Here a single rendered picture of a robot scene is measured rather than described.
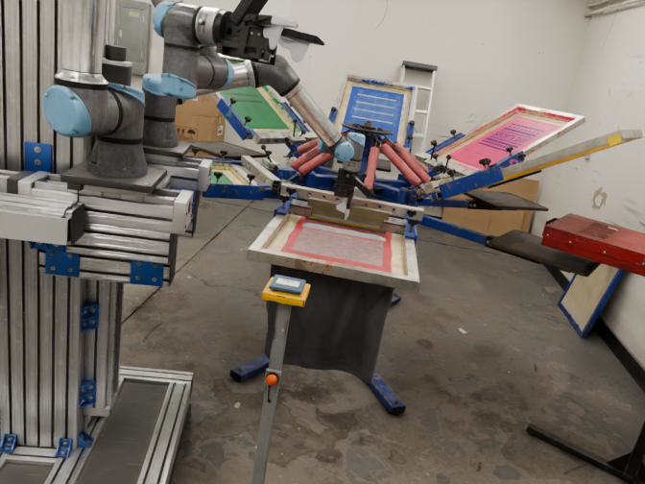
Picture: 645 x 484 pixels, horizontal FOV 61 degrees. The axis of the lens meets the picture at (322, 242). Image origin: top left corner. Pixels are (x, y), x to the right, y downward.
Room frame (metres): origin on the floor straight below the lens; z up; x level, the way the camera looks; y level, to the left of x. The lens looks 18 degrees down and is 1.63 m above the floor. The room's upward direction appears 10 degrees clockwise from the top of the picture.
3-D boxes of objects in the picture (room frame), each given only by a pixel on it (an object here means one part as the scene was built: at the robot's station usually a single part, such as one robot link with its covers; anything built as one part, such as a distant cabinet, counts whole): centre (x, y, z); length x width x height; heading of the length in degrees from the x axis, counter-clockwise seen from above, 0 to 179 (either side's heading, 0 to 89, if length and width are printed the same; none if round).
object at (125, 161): (1.45, 0.58, 1.31); 0.15 x 0.15 x 0.10
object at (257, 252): (2.13, -0.07, 0.97); 0.79 x 0.58 x 0.04; 176
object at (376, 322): (1.84, -0.05, 0.74); 0.45 x 0.03 x 0.43; 86
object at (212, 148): (3.55, 0.41, 0.91); 1.34 x 0.40 x 0.08; 56
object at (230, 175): (2.78, 0.67, 1.05); 1.08 x 0.61 x 0.23; 116
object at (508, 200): (3.47, -0.75, 0.91); 1.34 x 0.40 x 0.08; 116
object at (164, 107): (1.95, 0.64, 1.42); 0.13 x 0.12 x 0.14; 19
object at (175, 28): (1.24, 0.37, 1.65); 0.11 x 0.08 x 0.09; 72
